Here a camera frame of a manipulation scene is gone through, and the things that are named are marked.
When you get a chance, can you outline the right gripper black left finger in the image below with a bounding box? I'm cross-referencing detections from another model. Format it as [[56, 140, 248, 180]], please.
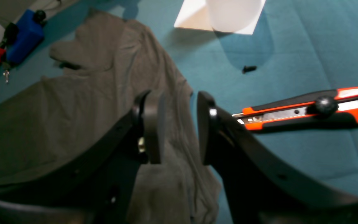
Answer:
[[0, 90, 165, 224]]

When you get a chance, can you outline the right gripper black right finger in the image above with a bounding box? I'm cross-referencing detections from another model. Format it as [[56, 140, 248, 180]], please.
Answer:
[[197, 91, 358, 224]]

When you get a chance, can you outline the grey T-shirt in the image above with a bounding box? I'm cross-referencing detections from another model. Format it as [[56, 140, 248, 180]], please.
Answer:
[[0, 9, 221, 224]]

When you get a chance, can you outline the orange black utility knife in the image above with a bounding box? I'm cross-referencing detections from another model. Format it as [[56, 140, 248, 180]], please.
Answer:
[[232, 86, 358, 133]]

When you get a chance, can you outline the small black screw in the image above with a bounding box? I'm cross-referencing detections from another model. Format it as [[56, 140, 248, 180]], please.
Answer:
[[242, 66, 257, 74]]

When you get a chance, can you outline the blue tablecloth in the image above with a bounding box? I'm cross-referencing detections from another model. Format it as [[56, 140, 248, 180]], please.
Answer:
[[0, 0, 358, 224]]

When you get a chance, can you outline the blue box with black knob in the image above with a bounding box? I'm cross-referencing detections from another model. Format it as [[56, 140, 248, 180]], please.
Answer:
[[4, 9, 46, 65]]

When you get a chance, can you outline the translucent plastic cup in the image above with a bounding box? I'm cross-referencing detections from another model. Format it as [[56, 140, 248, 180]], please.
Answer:
[[206, 0, 265, 34]]

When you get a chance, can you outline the white paper sheet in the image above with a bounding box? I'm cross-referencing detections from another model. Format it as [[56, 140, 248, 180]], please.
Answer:
[[174, 0, 257, 35]]

